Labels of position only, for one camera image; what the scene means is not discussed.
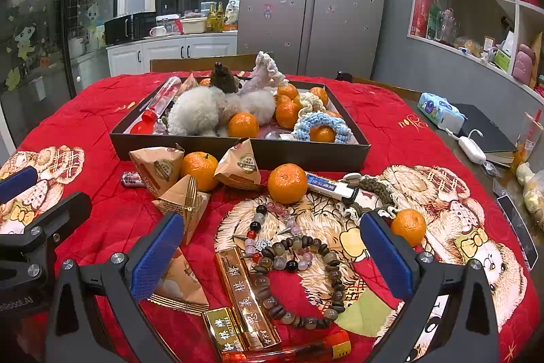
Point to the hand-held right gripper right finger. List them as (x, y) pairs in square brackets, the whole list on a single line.
[(387, 261)]

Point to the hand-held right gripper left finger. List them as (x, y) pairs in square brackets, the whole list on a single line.
[(157, 256)]

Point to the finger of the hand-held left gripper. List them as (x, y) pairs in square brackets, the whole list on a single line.
[(17, 184), (55, 215)]

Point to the orange tangerine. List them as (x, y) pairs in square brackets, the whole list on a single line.
[(205, 82), (287, 183), (334, 114), (243, 125), (288, 91), (319, 96), (322, 134), (287, 115), (409, 227), (199, 170)]

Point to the gold triangular snack packet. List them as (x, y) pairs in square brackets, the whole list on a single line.
[(182, 203)]

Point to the dark shallow box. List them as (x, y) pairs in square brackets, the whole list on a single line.
[(297, 154)]

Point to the purple patterned wrapped stick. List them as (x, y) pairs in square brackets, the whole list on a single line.
[(131, 179)]

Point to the white blue tube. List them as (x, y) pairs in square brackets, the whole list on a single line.
[(329, 184)]

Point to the long gold bar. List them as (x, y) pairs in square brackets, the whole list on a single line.
[(246, 295)]

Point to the short gold bar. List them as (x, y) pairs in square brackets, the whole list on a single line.
[(223, 331)]

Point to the black smartphone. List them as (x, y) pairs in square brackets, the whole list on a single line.
[(516, 227)]

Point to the red printed blanket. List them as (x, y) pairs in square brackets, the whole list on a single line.
[(382, 125)]

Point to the white power adapter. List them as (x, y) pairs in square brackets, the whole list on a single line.
[(471, 149)]

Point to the white fluffy plush toy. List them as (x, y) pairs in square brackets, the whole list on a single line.
[(195, 112)]

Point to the blue tissue pack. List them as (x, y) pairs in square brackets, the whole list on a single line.
[(440, 110)]

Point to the clear plastic bag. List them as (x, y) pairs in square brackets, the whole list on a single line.
[(533, 193)]

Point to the black notebook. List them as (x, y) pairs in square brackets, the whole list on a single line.
[(484, 129)]

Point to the glass sliding door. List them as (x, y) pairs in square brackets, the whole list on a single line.
[(55, 14)]

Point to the cream crochet scrunchie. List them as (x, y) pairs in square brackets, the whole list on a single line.
[(310, 102)]

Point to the plastic drink cup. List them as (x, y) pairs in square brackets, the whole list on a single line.
[(526, 142)]

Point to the brown fuzzy plush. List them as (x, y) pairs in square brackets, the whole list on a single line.
[(225, 79)]

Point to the black microwave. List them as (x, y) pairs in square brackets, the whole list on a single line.
[(129, 28)]

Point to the white kitchen cabinet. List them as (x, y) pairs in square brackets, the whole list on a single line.
[(170, 53)]

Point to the white mug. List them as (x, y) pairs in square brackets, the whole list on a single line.
[(157, 31)]

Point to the green tissue box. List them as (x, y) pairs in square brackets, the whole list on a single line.
[(502, 58)]

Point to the pink bag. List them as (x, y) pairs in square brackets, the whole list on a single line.
[(523, 64)]

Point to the glass jar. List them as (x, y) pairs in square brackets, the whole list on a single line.
[(447, 25)]

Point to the green carton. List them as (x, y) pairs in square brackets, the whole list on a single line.
[(433, 22)]

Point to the yellow glass bottle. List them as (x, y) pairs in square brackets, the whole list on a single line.
[(210, 17), (219, 17)]

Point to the red gift box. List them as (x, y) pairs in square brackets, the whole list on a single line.
[(421, 12)]

